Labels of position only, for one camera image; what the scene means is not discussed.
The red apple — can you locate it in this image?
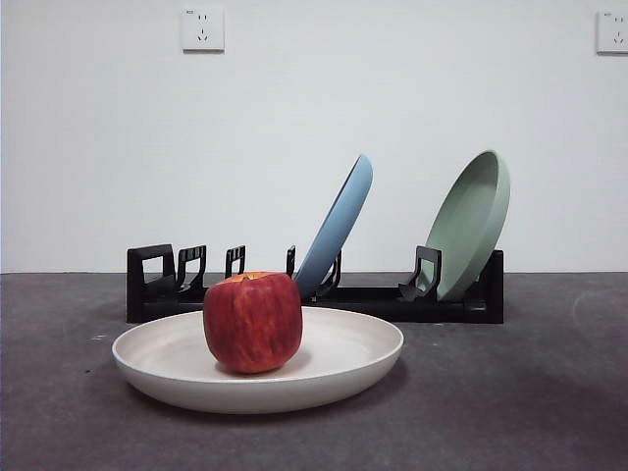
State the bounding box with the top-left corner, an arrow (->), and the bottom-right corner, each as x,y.
202,270 -> 303,376

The pale cream round plate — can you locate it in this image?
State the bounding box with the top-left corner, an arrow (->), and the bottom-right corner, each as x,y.
111,304 -> 405,415

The blue round plate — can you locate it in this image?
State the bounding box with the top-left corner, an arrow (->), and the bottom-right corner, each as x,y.
291,153 -> 375,301

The black plastic plate rack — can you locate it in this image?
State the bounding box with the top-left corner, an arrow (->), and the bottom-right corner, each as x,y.
126,243 -> 506,325

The pale green round plate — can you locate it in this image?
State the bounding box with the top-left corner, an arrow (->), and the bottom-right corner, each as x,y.
423,149 -> 512,302

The white wall socket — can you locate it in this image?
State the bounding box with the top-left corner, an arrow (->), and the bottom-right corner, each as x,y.
182,7 -> 226,54
596,10 -> 628,56

